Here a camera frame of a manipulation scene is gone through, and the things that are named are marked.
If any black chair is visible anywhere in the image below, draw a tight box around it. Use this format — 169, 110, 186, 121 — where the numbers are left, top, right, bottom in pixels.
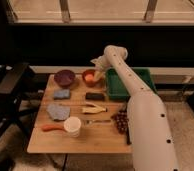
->
0, 62, 37, 134

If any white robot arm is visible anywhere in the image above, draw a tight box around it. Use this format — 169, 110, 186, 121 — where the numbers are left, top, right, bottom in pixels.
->
91, 45, 180, 171

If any orange fruit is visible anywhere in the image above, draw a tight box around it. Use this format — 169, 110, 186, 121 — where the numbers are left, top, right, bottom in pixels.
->
85, 74, 94, 82

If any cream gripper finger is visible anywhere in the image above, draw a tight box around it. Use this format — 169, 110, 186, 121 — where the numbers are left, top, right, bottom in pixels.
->
93, 70, 104, 82

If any orange handled spatula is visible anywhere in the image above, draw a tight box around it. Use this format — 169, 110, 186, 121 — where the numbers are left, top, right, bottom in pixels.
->
41, 125, 65, 132

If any red bowl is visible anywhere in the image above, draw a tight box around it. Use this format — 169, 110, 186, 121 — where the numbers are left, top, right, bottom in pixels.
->
82, 69, 103, 87

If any black handled knife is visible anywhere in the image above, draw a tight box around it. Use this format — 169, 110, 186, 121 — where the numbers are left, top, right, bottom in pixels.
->
126, 129, 131, 145

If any black rectangular block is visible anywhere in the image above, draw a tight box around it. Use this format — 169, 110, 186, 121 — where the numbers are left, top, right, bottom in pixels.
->
85, 92, 105, 101

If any bunch of red grapes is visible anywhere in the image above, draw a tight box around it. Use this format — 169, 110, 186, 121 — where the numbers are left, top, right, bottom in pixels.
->
111, 110, 128, 134

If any green plastic bin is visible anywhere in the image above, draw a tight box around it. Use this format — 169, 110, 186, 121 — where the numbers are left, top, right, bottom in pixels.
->
105, 68, 157, 101

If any purple bowl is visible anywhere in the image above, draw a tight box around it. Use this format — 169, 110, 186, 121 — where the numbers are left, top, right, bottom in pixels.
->
54, 70, 75, 87

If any metal fork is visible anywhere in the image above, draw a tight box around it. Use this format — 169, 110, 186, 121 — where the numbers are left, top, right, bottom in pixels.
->
84, 120, 111, 125

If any white paper cup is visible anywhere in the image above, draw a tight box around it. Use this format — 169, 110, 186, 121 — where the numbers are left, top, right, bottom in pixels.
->
64, 117, 82, 137

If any crumpled blue cloth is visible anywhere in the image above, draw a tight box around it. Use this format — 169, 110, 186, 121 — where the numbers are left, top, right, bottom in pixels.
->
47, 103, 70, 121

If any wooden table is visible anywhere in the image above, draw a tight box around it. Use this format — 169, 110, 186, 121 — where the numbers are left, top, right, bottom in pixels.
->
27, 74, 132, 154

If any small blue sponge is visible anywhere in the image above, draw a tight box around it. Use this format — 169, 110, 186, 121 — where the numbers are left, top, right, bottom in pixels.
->
53, 89, 70, 99

